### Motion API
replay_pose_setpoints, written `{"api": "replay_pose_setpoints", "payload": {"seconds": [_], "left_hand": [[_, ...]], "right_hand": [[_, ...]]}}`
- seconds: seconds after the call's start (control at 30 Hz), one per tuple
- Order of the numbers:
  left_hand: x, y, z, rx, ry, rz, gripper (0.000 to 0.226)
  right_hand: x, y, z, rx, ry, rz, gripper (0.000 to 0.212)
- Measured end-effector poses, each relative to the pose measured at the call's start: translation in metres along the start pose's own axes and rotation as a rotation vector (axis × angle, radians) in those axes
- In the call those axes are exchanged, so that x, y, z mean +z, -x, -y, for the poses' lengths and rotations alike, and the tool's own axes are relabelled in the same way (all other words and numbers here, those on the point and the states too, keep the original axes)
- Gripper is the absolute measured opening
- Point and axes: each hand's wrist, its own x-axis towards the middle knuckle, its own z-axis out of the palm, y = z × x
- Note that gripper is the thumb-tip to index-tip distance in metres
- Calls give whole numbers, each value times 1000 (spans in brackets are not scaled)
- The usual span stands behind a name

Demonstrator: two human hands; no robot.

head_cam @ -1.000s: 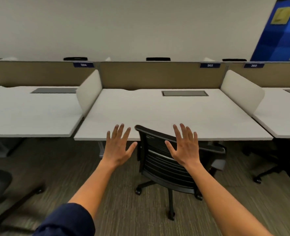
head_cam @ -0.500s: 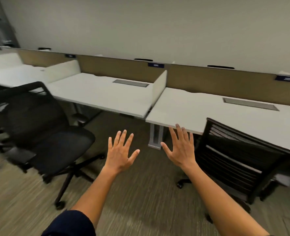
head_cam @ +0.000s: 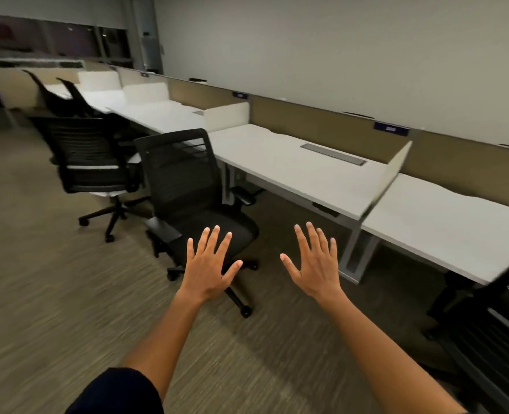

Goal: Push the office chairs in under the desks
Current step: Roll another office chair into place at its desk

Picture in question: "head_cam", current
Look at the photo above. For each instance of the person's right hand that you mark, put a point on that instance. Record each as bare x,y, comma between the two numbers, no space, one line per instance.
319,273

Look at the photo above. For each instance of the person's left hand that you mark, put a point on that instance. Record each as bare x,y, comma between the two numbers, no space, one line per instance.
204,275

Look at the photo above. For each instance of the person's left little finger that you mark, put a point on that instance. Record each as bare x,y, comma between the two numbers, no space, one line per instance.
190,250

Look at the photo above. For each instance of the person's left middle finger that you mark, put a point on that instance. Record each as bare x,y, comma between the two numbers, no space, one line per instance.
213,241

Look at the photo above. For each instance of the person's right middle finger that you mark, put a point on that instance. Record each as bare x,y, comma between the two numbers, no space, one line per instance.
312,237

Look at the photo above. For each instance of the person's left thumb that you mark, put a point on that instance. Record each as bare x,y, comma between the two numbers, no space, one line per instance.
233,270

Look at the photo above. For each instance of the person's right little finger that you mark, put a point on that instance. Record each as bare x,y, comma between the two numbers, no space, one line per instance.
333,250

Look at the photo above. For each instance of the person's right thumb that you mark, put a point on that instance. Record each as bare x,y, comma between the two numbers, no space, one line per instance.
289,265

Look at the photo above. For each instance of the person's left forearm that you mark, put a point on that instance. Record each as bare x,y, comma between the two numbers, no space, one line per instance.
168,340

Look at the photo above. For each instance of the person's right forearm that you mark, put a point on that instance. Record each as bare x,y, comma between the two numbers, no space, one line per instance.
384,362

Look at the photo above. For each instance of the gray metal desk leg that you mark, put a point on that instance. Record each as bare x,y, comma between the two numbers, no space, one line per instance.
227,181
360,254

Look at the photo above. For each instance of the black mesh office chair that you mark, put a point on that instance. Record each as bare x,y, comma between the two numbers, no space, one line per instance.
185,189
491,336

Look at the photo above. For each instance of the white desk divider panel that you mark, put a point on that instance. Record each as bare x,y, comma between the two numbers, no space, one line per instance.
146,93
390,176
226,117
99,80

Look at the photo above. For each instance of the black office chair white seat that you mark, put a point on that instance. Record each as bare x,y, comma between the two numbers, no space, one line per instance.
90,159

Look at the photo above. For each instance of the dark blue shirt sleeve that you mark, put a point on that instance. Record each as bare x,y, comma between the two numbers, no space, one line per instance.
116,394

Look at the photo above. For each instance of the dark window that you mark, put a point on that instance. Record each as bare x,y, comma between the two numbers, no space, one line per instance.
56,38

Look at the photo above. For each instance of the beige desk partition wall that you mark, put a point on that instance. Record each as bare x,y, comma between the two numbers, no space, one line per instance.
323,127

